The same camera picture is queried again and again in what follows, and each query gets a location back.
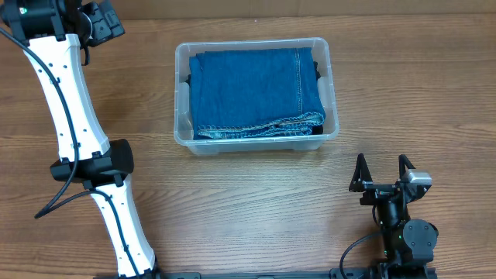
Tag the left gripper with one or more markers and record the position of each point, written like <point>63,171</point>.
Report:
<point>103,29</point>

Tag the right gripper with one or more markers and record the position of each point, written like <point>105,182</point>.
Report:
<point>360,180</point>

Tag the blue denim jeans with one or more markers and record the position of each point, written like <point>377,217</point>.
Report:
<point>241,94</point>

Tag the black cloth with tape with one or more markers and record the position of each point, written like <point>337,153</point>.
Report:
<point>317,130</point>

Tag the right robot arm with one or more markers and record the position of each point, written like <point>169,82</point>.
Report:
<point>408,243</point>

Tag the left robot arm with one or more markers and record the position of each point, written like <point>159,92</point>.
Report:
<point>56,36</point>

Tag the clear plastic storage bin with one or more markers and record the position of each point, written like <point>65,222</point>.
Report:
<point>183,122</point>

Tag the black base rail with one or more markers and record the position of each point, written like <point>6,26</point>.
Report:
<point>351,273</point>

